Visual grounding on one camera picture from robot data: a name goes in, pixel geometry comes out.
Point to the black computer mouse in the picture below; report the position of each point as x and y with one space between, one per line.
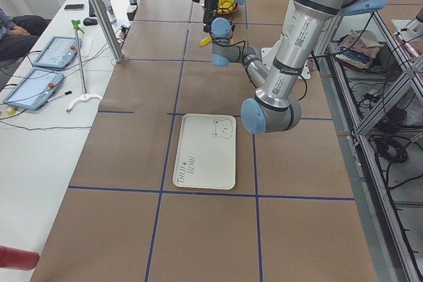
89 21

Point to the brown wicker fruit basket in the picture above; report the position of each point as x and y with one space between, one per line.
228 6

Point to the stack of cloths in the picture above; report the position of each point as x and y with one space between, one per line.
358 50

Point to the near blue teach pendant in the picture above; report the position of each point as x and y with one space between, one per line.
35 89

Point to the green tipped reacher grabber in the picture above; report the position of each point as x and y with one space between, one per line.
85 95

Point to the blue teach pendant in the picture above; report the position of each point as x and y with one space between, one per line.
35 89
57 54

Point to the white bear plate tray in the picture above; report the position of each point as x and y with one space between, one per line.
206 152

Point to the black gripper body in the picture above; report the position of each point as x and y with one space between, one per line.
209 5

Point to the aluminium frame post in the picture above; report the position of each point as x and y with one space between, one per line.
107 29

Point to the seated person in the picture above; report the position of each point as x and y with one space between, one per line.
19 34

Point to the black smartphone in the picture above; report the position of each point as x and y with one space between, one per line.
74 7

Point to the far blue teach pendant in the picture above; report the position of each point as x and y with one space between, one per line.
57 54

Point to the clear water bottle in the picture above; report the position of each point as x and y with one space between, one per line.
109 11

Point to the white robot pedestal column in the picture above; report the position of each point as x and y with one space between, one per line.
268 54

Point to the red cylinder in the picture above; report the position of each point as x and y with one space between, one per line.
12 258

